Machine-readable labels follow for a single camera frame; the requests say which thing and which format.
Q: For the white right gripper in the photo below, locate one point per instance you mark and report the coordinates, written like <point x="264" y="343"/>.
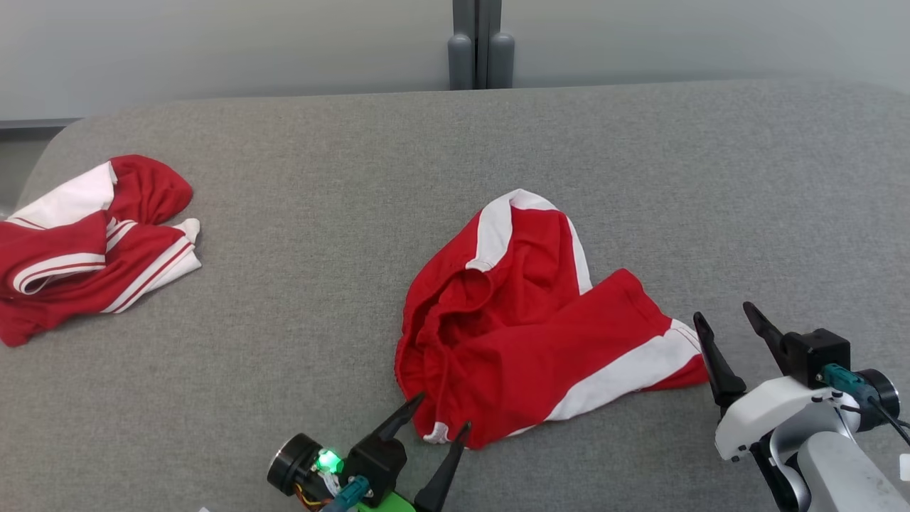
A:
<point x="753" y="412"/>

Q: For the red jersey with striped trim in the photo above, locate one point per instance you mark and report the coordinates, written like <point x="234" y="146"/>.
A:
<point x="71" y="284"/>

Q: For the red shorts with white bands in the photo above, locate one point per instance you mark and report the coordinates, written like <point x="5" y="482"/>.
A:
<point x="526" y="334"/>

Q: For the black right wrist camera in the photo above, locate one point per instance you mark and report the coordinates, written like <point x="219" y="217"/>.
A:
<point x="817" y="352"/>

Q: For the grey fabric sofa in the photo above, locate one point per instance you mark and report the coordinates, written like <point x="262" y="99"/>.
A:
<point x="320" y="213"/>

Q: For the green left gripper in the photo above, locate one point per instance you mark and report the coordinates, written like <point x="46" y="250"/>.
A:
<point x="295" y="466"/>

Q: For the grey partition post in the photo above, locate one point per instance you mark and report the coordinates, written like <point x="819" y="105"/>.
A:
<point x="480" y="50"/>

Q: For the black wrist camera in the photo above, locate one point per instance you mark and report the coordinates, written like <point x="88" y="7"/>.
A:
<point x="377" y="462"/>
<point x="817" y="352"/>

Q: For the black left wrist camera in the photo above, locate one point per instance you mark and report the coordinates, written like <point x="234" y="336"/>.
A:
<point x="377" y="462"/>

